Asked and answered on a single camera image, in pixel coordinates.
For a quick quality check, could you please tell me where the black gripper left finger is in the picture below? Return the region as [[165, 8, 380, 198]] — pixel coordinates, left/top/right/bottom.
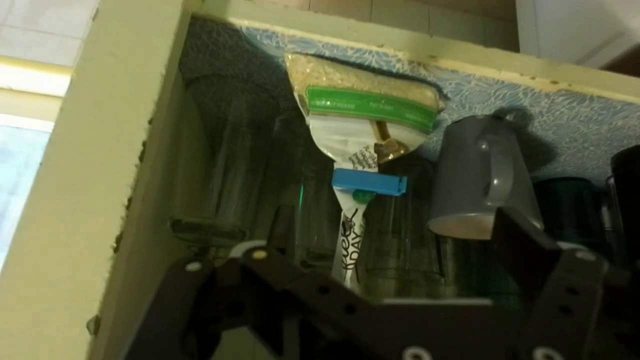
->
[[121, 247, 401, 360]]

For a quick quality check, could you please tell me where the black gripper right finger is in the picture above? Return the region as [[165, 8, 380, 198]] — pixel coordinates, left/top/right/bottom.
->
[[491, 208, 640, 360]]

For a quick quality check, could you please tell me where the white and green pack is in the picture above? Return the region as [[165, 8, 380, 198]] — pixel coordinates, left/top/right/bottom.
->
[[283, 54, 446, 290]]

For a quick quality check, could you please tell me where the open upper cabinet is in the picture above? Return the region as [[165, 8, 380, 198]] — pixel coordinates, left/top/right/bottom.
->
[[0, 0, 640, 360]]

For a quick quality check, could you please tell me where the dark green glass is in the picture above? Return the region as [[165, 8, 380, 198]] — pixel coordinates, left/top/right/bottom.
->
[[533, 177, 611, 259]]

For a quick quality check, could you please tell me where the grey ceramic mug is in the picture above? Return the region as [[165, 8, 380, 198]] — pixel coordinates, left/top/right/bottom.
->
[[427, 115, 544, 241]]

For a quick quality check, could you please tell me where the clear drinking glass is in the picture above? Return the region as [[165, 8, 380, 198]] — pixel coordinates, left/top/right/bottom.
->
[[169, 75, 280, 245]]

